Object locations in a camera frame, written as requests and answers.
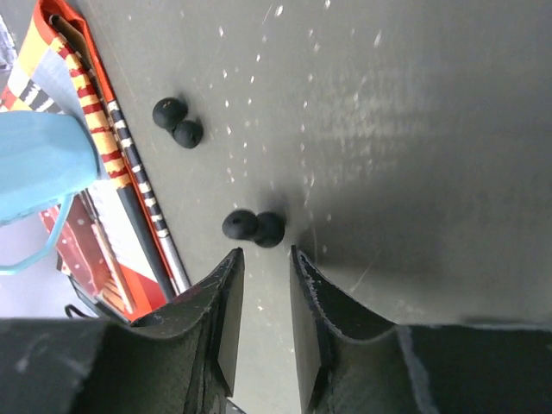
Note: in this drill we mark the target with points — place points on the blue mug white inside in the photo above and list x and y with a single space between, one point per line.
46 160

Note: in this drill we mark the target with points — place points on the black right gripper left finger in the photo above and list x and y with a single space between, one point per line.
180 358

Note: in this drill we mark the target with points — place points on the orange patchwork placemat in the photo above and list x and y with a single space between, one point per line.
115 244

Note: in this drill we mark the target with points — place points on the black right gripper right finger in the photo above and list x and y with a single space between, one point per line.
352 360

